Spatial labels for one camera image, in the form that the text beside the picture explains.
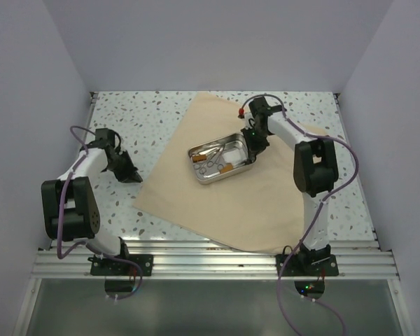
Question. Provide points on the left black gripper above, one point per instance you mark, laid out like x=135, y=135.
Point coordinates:
x=122, y=167

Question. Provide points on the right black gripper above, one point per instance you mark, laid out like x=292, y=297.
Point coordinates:
x=251, y=142

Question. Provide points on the white gauze pad top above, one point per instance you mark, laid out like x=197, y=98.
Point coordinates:
x=234, y=156

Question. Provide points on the brown bandage vertical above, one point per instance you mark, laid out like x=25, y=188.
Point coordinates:
x=226, y=168

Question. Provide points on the steel surgical scissors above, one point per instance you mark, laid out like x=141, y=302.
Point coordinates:
x=207, y=148

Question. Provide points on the steel instrument tray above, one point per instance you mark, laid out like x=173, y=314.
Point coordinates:
x=235, y=140

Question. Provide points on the beige cloth mat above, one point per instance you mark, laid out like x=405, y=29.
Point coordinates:
x=258, y=210

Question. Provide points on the brown bandage horizontal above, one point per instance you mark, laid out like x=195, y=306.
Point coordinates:
x=198, y=158

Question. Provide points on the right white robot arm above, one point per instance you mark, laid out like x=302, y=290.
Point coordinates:
x=315, y=170

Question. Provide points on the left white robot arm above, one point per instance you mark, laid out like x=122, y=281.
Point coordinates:
x=70, y=210

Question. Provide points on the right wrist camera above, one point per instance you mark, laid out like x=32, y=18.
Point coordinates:
x=246, y=117

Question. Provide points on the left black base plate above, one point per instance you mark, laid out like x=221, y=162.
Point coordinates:
x=138, y=264

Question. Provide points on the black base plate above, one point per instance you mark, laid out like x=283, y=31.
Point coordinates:
x=138, y=264
x=297, y=267

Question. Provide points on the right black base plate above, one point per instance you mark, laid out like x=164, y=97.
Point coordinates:
x=297, y=267

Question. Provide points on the aluminium rail frame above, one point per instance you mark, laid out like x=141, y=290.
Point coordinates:
x=356, y=260

